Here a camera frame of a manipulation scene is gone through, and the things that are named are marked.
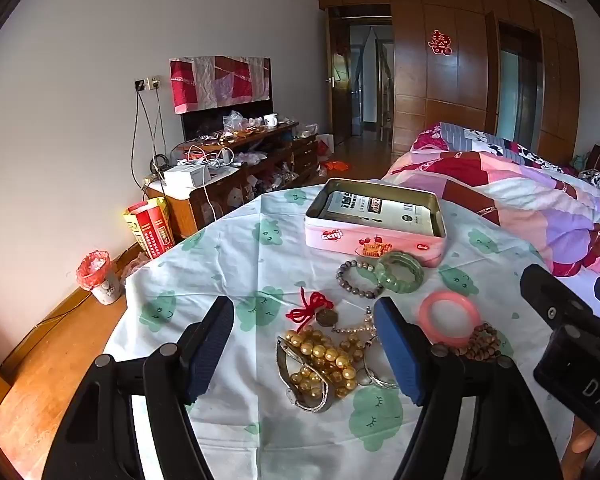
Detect gold pearl necklace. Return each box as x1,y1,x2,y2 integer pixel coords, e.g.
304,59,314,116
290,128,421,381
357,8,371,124
285,325,366,401

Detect thin silver bangle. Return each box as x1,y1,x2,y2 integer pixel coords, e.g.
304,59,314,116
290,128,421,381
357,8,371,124
355,342,401,390

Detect bin with red liner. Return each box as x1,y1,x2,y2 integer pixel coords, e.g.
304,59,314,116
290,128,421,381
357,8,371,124
76,250,123,305

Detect grey bead bracelet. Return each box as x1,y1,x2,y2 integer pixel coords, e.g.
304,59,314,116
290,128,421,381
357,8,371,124
336,259,385,300

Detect silver wristwatch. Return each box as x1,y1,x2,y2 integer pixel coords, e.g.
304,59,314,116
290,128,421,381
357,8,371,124
276,337,335,414

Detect red yellow carton box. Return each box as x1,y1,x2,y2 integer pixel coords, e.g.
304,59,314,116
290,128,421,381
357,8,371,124
124,197,176,260

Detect black television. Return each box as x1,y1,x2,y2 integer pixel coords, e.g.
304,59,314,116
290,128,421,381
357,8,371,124
181,97,275,142

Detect red and white cover cloth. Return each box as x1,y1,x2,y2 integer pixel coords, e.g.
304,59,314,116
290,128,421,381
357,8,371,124
169,55,272,115

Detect wooden wardrobe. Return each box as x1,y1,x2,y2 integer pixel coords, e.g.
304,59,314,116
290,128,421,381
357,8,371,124
316,0,581,161

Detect wooden door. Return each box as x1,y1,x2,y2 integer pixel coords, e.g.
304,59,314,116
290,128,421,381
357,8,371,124
328,17,353,137

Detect small white pearl chain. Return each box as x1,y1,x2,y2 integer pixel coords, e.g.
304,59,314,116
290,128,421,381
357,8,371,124
331,305,381,348

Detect brown wooden bead bracelet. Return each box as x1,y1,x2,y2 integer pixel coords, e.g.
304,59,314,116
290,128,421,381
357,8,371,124
450,322,515,363

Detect green jade bangle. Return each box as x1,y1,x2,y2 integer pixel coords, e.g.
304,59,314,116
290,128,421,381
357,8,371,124
375,251,425,292

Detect red paper decoration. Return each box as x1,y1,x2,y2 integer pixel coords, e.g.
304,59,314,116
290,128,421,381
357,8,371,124
427,29,453,57

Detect white box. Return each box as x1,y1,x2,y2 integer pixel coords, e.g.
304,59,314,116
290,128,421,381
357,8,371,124
162,164,212,190

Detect wooden television cabinet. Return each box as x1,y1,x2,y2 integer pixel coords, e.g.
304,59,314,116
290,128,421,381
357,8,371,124
145,121,320,241

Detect pink tin box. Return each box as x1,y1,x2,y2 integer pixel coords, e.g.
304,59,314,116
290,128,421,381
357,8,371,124
304,178,447,268

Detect hanging cables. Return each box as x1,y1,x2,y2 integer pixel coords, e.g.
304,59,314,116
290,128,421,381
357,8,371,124
130,87,168,186

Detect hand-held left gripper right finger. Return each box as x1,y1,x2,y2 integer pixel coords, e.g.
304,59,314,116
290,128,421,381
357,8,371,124
373,296,563,480

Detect pink bangle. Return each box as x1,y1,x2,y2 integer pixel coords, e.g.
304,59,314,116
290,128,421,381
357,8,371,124
418,290,482,350

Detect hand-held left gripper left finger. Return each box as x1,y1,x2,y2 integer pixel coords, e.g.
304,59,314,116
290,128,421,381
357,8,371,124
42,296,236,480

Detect white paper packet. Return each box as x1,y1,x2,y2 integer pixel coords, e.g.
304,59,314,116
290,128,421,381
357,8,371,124
317,191,436,237

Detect bed with patchwork quilt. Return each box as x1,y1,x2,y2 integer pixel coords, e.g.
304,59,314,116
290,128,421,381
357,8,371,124
382,122,600,281

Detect red cord pendant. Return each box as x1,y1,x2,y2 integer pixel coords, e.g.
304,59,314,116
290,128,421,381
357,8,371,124
285,287,337,333

